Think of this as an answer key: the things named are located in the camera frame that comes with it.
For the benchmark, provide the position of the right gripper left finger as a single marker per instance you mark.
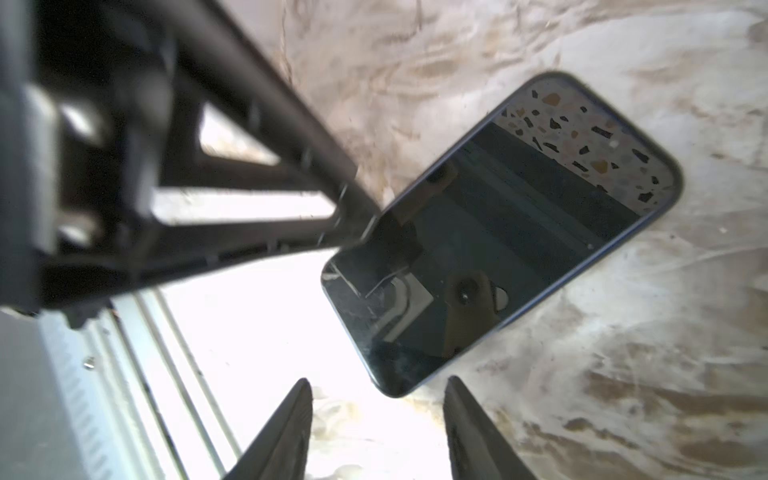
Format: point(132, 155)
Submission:
point(280, 450)

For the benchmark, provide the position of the blue edged phone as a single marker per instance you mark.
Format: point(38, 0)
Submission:
point(547, 184)

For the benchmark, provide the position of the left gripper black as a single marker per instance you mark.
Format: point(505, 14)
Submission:
point(102, 102)

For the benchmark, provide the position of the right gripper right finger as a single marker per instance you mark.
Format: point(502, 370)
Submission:
point(477, 449)

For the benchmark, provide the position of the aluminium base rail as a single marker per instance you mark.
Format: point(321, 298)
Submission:
point(137, 403)

